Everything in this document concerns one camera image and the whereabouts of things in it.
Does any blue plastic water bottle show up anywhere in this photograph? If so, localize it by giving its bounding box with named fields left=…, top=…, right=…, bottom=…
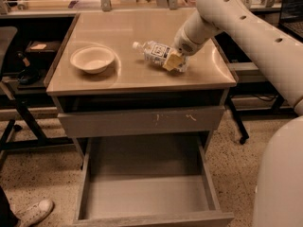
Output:
left=133, top=41, right=188, bottom=73

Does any grey top drawer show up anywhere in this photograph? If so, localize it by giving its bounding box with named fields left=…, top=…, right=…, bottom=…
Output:
left=59, top=106, right=224, bottom=138

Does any black box with label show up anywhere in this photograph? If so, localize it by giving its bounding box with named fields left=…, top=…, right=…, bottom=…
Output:
left=26, top=41, right=61, bottom=54

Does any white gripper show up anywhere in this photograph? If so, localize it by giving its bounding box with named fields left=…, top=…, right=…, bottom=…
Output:
left=163, top=25, right=210, bottom=71

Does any grey drawer cabinet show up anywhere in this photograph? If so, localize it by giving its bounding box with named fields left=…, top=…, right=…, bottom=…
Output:
left=46, top=9, right=236, bottom=150

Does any black laptop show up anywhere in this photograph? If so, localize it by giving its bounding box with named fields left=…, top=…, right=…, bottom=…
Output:
left=278, top=0, right=303, bottom=41

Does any white sneaker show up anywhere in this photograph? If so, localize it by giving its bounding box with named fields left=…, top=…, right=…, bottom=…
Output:
left=16, top=199, right=54, bottom=227

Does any black coiled cable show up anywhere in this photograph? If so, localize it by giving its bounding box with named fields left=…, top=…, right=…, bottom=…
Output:
left=16, top=67, right=42, bottom=86

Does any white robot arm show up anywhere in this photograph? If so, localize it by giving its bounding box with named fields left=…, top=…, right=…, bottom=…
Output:
left=173, top=0, right=303, bottom=227

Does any white paper bowl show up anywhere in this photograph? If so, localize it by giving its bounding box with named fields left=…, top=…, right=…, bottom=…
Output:
left=70, top=45, right=115, bottom=75

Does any open grey middle drawer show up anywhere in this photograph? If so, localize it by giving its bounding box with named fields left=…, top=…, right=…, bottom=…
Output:
left=72, top=133, right=234, bottom=227

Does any black rolling stand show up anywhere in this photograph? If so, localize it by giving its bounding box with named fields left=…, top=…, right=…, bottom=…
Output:
left=225, top=96, right=249, bottom=145

